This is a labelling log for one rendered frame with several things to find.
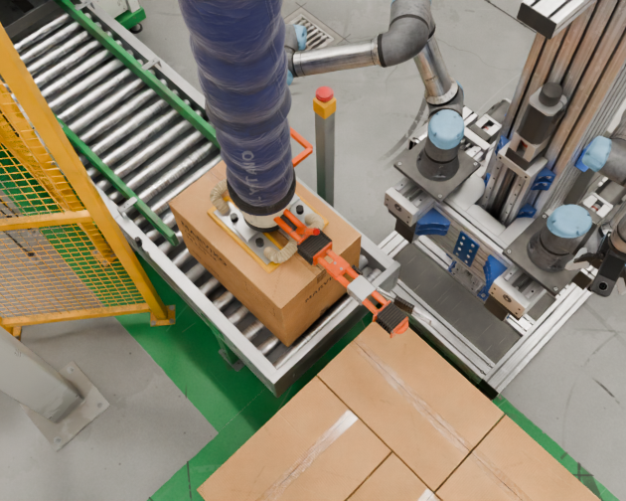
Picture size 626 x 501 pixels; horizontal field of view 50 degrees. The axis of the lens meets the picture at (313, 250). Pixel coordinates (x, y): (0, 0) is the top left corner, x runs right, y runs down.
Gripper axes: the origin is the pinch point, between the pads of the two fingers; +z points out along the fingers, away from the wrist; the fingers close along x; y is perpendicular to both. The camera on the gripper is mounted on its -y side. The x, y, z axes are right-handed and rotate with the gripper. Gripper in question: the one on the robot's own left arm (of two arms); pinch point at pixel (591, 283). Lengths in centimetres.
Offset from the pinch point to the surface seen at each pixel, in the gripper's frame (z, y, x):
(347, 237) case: 51, 5, 73
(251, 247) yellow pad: 48, -16, 100
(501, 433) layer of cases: 92, -19, -6
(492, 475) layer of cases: 92, -34, -9
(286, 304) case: 51, -28, 78
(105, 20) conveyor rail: 86, 69, 248
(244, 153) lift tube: -3, -12, 98
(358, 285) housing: 36, -16, 58
